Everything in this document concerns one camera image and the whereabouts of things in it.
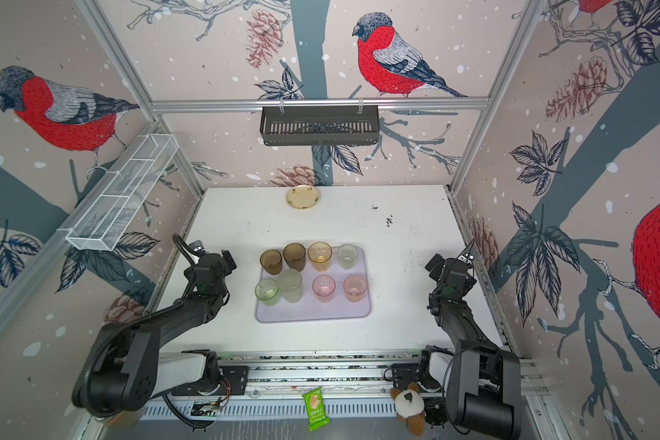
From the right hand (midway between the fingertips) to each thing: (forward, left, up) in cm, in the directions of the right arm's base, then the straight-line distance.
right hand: (452, 259), depth 88 cm
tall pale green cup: (-7, +54, -6) cm, 55 cm away
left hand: (-1, +79, +2) cm, 79 cm away
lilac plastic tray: (-15, +47, -9) cm, 50 cm away
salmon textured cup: (-8, +32, -8) cm, 34 cm away
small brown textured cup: (0, +62, -6) cm, 62 cm away
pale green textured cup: (+4, +34, -6) cm, 35 cm away
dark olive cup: (0, +53, -1) cm, 53 cm away
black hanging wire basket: (+47, +46, +20) cm, 69 cm away
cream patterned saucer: (+35, +56, -8) cm, 66 cm away
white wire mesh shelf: (-2, +102, +22) cm, 104 cm away
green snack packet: (-41, +42, -7) cm, 59 cm away
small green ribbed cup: (-10, +61, -7) cm, 62 cm away
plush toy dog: (-40, +18, -6) cm, 44 cm away
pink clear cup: (-9, +42, -5) cm, 43 cm away
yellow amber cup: (+3, +45, -4) cm, 45 cm away
